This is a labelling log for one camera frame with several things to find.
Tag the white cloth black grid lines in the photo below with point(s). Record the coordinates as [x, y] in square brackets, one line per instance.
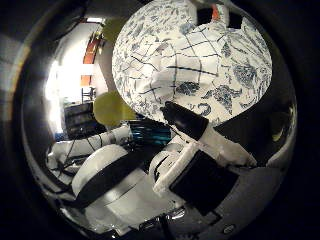
[186, 56]

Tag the teal lit electronics module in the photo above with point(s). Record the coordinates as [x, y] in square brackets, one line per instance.
[150, 132]

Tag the blue floral white tablecloth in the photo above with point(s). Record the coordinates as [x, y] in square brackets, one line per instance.
[241, 76]

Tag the black storage rack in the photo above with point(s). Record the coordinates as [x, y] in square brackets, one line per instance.
[81, 121]

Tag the dark wooden chair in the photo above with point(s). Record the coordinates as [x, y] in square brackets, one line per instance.
[87, 94]

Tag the orange wall panels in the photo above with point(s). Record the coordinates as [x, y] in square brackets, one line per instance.
[89, 55]

